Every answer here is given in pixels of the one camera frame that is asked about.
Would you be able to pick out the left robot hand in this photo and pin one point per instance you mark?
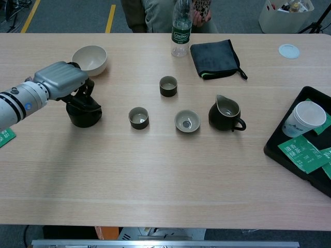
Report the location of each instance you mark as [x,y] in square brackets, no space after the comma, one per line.
[62,80]

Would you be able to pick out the black teapot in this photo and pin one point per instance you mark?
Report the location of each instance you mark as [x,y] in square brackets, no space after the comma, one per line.
[82,118]

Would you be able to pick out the clear plastic water bottle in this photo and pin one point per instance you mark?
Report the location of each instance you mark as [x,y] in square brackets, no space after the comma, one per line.
[181,38]

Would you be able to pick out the cream bowl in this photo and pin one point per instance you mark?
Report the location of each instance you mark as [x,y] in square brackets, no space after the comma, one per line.
[93,59]

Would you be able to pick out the dark ceramic teacup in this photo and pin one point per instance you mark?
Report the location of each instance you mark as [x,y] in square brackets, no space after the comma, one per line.
[139,124]
[168,91]

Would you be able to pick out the seated person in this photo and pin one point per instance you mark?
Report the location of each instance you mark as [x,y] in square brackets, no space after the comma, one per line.
[155,15]

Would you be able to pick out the dark grey folded cloth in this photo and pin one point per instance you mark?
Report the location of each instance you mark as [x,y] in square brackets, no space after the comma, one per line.
[214,59]

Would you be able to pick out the spotted phone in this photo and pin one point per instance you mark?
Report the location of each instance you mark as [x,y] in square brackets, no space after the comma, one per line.
[203,7]

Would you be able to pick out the black ceramic pitcher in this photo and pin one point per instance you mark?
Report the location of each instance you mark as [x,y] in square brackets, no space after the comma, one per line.
[219,121]

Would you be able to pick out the black tray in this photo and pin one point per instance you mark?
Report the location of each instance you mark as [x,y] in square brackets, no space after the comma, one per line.
[274,151]

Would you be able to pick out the white storage bin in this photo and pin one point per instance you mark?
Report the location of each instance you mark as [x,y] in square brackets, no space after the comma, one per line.
[279,20]

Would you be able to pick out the white paper cup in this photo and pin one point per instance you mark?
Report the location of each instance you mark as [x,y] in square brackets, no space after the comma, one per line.
[307,116]

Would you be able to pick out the black tripod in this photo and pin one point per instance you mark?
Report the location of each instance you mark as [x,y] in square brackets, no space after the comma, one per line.
[314,25]

